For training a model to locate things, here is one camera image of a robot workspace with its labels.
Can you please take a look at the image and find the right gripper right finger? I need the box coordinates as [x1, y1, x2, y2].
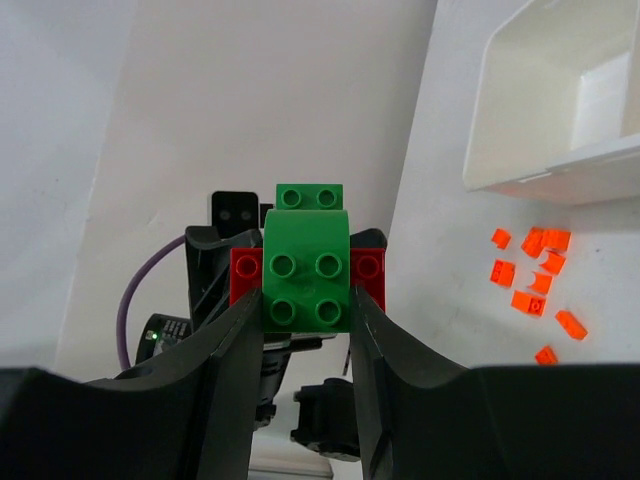
[350, 286, 639, 479]

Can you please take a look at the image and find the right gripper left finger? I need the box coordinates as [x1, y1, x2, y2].
[1, 290, 263, 479]

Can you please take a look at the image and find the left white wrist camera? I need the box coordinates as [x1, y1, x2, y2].
[210, 191, 266, 239]

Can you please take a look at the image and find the white three-compartment container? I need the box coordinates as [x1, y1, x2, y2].
[463, 1, 639, 205]

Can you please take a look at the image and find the green red lego stack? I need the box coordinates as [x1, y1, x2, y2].
[230, 184, 387, 334]

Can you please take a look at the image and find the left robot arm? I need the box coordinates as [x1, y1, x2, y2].
[127, 226, 360, 462]

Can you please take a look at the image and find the orange lego brick cluster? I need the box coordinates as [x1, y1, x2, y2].
[489, 226, 572, 296]

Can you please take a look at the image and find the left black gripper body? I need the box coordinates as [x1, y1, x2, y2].
[184, 224, 389, 461]

